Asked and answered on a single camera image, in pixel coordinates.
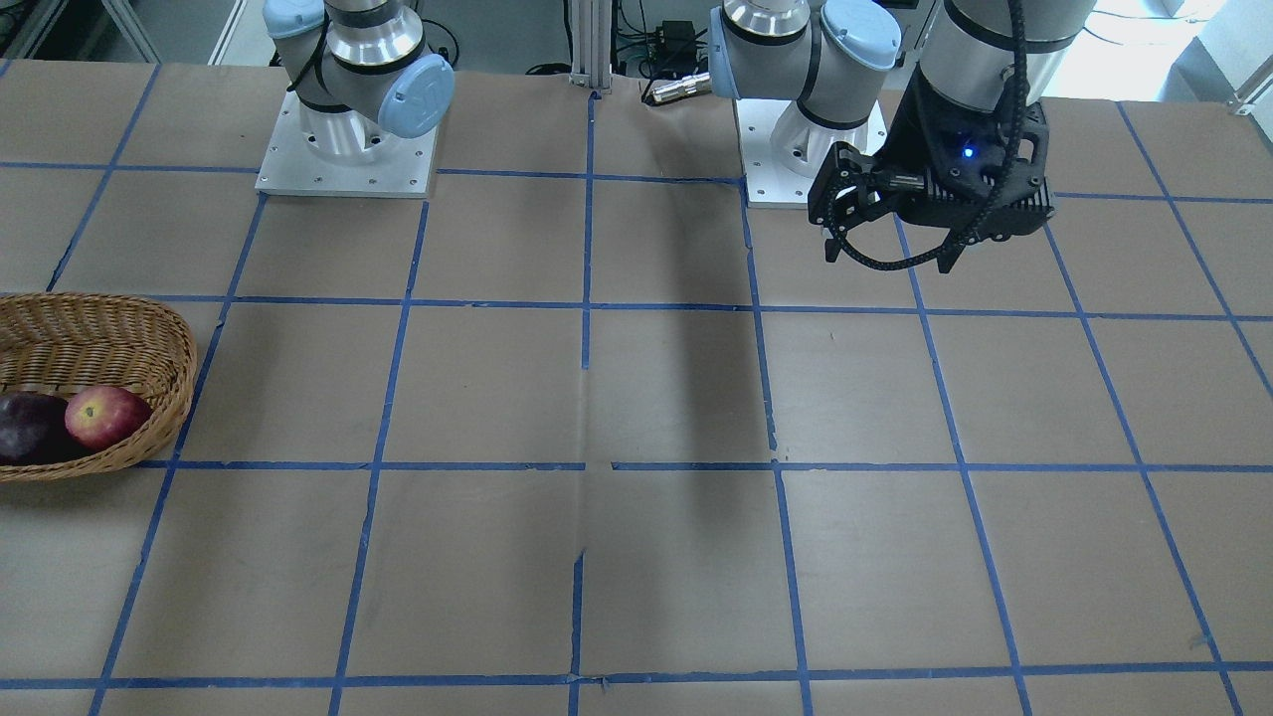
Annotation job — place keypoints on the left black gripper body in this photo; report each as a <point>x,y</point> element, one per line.
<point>914,132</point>

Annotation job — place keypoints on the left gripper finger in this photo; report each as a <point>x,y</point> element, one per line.
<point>952,248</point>
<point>833,237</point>

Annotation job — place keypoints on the red yellow apple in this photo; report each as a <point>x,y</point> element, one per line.
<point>102,416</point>

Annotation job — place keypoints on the dark purple apple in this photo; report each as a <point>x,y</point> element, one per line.
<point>33,430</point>

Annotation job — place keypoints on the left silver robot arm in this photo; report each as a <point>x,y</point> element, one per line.
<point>832,60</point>

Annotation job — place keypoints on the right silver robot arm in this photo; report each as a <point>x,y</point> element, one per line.
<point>362,73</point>

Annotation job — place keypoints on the wicker basket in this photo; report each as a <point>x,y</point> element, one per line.
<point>62,342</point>

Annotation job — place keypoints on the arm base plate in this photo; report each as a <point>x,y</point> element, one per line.
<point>782,150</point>
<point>315,154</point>

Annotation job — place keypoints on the aluminium frame post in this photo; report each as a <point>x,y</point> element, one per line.
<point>591,39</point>

